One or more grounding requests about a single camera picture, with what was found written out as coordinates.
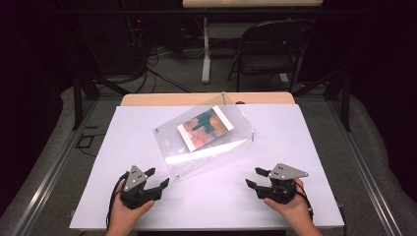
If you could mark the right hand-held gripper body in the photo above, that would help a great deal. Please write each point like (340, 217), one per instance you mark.
(278, 190)

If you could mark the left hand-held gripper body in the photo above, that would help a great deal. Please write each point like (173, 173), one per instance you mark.
(139, 193)

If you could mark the clear acrylic photo frame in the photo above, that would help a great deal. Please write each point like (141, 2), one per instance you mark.
(170, 147)

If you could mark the painted landscape photo card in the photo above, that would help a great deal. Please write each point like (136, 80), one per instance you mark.
(205, 128)

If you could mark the person's right hand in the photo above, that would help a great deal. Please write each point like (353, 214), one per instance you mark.
(293, 208)

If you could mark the person's left hand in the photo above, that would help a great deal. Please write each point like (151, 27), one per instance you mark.
(126, 214)

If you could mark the white table board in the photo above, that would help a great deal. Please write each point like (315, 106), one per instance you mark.
(124, 157)

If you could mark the wooden table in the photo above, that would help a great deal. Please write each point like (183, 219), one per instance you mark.
(164, 99)

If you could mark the black metal stand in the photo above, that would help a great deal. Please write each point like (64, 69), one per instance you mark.
(345, 98)
(77, 98)

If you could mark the black folding chair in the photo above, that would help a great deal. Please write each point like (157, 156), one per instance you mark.
(272, 62)

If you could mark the grey padding cloth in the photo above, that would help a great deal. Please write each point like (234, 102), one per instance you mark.
(36, 157)

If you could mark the white-legged wooden desk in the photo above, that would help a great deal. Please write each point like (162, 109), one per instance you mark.
(206, 49)

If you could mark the black computer tower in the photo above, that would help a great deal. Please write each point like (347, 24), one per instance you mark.
(108, 42)

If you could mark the aluminium rail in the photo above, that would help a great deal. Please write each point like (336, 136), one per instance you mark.
(364, 177)
(49, 177)

